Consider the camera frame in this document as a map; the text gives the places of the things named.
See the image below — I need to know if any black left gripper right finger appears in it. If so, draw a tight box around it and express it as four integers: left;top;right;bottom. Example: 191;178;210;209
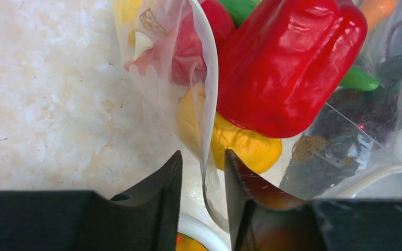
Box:
224;150;402;250

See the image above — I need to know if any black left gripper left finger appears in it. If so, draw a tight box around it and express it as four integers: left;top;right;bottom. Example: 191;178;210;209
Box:
0;151;183;250

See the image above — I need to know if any yellow toy mango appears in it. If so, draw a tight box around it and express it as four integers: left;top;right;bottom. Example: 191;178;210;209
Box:
176;84;283;174

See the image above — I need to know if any clear zip top bag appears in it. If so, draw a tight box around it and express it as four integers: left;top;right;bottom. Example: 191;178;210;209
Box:
113;1;402;230

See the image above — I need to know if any red toy bell pepper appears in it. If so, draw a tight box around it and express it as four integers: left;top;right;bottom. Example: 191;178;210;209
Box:
217;1;367;138

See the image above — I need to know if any green toy cucumber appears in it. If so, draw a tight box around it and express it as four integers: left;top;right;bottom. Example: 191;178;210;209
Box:
219;0;379;92

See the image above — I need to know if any small red toy tomato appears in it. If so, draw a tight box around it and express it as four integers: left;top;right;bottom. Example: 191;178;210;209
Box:
172;1;236;86

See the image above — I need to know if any yellow toy lemon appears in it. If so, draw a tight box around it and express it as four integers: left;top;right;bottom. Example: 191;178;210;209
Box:
113;0;142;47

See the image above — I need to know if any orange toy carrot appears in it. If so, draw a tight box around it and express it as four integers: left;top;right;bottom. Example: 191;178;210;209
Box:
359;0;399;26

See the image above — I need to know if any white plastic basket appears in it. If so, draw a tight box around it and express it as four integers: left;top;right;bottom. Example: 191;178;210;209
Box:
176;213;231;250

